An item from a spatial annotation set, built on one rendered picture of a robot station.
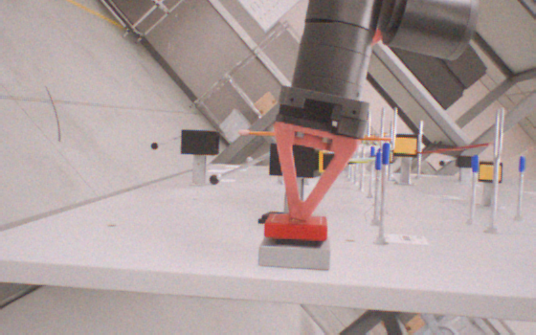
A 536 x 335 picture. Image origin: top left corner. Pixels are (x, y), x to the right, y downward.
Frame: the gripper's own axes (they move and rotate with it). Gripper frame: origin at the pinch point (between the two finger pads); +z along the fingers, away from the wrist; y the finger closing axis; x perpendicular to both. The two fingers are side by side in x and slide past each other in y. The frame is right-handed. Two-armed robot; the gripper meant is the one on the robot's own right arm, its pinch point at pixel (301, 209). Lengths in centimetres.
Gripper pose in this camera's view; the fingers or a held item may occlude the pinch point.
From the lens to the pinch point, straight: 45.9
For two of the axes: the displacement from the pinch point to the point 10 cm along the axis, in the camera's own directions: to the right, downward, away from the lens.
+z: -2.0, 9.8, 0.5
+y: 0.9, -0.4, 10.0
